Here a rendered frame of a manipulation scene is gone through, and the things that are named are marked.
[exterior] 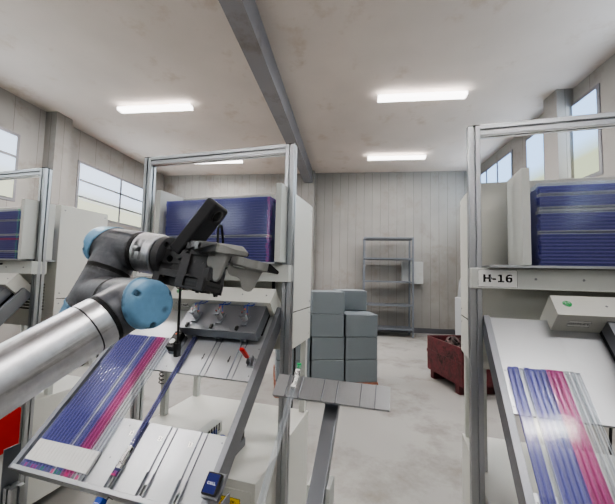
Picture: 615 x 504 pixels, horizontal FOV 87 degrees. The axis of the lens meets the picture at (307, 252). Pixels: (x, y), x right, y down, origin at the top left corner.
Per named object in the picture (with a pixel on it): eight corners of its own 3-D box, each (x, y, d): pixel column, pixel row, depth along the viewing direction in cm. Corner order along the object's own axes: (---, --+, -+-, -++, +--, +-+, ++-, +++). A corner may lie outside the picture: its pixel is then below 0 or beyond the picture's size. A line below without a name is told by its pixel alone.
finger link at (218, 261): (241, 286, 47) (213, 283, 54) (250, 246, 48) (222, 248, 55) (221, 281, 45) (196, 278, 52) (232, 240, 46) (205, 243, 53)
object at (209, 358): (253, 389, 114) (249, 381, 111) (106, 369, 133) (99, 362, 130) (280, 316, 139) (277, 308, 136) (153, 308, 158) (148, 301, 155)
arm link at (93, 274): (74, 325, 49) (110, 260, 53) (44, 318, 55) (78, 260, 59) (121, 339, 55) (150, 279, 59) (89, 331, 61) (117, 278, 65)
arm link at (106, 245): (100, 273, 65) (120, 236, 68) (145, 282, 62) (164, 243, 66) (68, 256, 58) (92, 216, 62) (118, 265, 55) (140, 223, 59)
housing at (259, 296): (278, 325, 137) (270, 302, 128) (179, 318, 151) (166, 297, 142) (283, 311, 143) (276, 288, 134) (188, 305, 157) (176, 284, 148)
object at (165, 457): (202, 517, 85) (197, 513, 83) (23, 468, 104) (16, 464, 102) (231, 440, 99) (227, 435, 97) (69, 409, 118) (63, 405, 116)
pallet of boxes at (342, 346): (358, 374, 442) (359, 289, 450) (378, 395, 366) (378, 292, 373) (273, 375, 429) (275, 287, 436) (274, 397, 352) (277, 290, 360)
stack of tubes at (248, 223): (269, 261, 131) (271, 196, 133) (163, 260, 145) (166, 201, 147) (280, 263, 143) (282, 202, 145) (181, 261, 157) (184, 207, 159)
